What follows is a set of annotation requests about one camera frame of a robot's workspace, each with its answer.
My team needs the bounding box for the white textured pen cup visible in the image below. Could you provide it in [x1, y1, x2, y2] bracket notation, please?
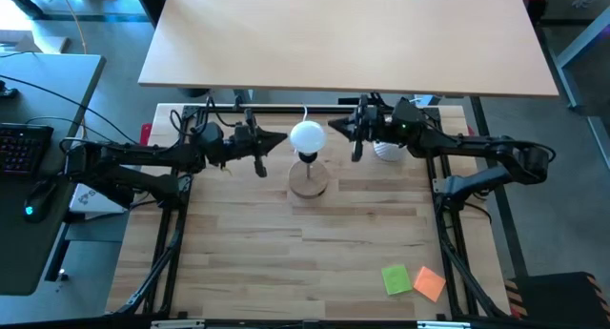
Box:
[372, 140, 407, 164]

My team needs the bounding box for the brown cardboard box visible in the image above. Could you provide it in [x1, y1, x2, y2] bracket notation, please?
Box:
[0, 29, 71, 55]

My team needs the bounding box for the white flood lightbulb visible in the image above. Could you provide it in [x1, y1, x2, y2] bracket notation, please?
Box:
[289, 119, 329, 155]

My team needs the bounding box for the black desk cable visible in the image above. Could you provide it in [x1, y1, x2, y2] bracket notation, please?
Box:
[0, 73, 144, 147]

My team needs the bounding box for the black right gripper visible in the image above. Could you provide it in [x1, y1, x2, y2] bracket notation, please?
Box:
[327, 93, 396, 164]

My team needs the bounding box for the white cardboard box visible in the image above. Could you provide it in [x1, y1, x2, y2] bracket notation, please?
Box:
[69, 183, 130, 215]

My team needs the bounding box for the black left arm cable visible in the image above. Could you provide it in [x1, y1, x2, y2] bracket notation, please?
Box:
[169, 95, 249, 147]

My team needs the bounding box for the grey metal desk frame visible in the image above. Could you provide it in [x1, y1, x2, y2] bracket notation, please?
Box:
[552, 4, 610, 171]

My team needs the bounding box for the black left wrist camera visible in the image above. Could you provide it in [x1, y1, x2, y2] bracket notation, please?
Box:
[193, 121, 226, 167]

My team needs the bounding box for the green sticky note pad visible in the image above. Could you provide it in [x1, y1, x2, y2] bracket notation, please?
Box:
[380, 264, 414, 297]

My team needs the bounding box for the black hazard-striped box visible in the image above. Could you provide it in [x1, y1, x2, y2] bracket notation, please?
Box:
[503, 270, 610, 329]

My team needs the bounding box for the lamp stand with wooden base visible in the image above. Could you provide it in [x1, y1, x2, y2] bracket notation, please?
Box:
[287, 151, 331, 200]

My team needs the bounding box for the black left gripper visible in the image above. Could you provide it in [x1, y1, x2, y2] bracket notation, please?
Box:
[222, 107, 290, 179]

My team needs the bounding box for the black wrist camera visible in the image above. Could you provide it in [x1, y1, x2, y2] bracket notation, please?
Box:
[391, 97, 426, 145]
[193, 121, 226, 167]

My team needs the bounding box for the orange sticky note pad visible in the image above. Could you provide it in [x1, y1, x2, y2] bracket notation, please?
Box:
[412, 265, 447, 303]

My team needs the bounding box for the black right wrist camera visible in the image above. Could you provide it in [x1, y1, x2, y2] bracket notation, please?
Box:
[391, 97, 426, 145]

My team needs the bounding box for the black keyboard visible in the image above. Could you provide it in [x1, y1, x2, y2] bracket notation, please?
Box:
[0, 122, 55, 178]

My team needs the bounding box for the black computer mouse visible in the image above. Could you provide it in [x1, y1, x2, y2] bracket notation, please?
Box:
[22, 179, 59, 224]

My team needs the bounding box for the light wood desk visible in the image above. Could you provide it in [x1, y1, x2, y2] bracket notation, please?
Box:
[137, 0, 560, 98]

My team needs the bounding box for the dark grey desk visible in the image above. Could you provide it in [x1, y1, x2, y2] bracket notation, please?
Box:
[0, 52, 107, 297]

